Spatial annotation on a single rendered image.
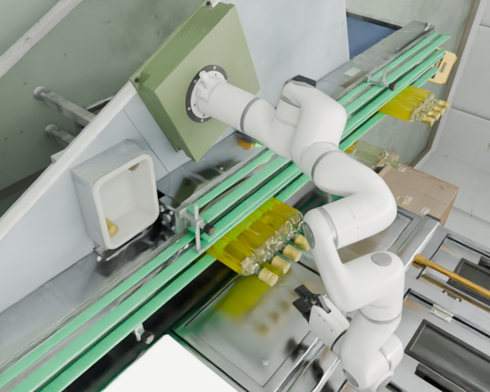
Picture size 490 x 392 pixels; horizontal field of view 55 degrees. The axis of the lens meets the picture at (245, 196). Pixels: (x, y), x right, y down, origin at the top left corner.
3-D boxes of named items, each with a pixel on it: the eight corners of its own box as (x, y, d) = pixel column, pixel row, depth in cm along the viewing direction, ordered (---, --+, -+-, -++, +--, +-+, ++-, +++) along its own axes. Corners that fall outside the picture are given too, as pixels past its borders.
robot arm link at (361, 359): (378, 281, 97) (376, 342, 110) (332, 314, 92) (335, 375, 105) (411, 305, 91) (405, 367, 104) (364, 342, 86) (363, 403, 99)
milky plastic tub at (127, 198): (88, 237, 123) (109, 253, 118) (69, 169, 108) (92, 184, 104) (139, 204, 133) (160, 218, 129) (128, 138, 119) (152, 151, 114)
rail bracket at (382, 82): (361, 82, 190) (391, 92, 183) (365, 64, 185) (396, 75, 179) (365, 78, 192) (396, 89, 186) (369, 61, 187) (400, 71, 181)
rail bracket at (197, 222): (176, 241, 132) (209, 263, 126) (172, 195, 121) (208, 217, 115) (184, 235, 134) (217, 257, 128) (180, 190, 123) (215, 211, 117)
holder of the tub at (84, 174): (91, 250, 126) (110, 264, 123) (69, 169, 109) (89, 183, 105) (140, 218, 137) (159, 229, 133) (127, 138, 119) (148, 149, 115)
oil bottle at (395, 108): (367, 107, 207) (428, 131, 193) (369, 96, 203) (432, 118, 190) (373, 103, 210) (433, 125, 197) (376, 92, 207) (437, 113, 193)
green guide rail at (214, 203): (186, 211, 129) (208, 223, 126) (186, 208, 129) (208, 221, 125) (434, 33, 234) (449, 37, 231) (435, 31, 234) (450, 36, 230)
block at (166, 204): (159, 225, 134) (176, 236, 131) (155, 200, 128) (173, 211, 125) (168, 218, 136) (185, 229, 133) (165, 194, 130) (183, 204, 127)
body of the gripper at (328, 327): (353, 347, 118) (323, 316, 125) (360, 323, 112) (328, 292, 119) (331, 362, 115) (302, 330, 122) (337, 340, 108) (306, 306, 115)
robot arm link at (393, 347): (381, 371, 96) (412, 344, 100) (344, 334, 103) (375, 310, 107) (372, 401, 107) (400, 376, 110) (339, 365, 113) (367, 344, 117)
